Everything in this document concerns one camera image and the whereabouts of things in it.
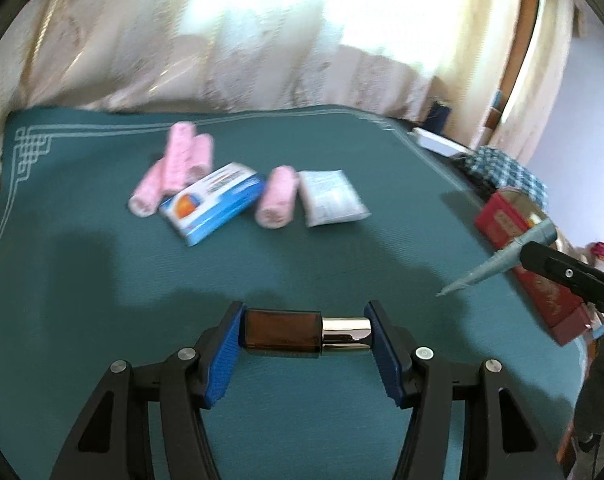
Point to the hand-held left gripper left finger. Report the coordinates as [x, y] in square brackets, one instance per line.
[222, 360]

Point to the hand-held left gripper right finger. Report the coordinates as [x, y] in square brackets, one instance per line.
[387, 360]

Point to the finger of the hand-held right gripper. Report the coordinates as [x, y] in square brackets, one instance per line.
[567, 272]

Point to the red tin box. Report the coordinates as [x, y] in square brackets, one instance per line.
[547, 305]

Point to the grey pointed tool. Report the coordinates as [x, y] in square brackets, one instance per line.
[507, 260]

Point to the brown bottle with silver cap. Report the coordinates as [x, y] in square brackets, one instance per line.
[282, 332]

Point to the white packet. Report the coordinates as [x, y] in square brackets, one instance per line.
[329, 197]

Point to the green desk mat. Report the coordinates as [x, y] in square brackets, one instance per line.
[332, 270]

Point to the plaid folded cloth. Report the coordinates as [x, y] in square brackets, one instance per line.
[507, 170]

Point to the blue medicine box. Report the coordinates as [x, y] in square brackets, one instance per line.
[212, 202]

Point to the white power strip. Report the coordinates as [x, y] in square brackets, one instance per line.
[439, 142]

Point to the blue thread spool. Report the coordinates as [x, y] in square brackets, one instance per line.
[496, 100]

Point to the cream patterned curtain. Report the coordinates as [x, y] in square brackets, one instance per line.
[232, 35]
[547, 60]

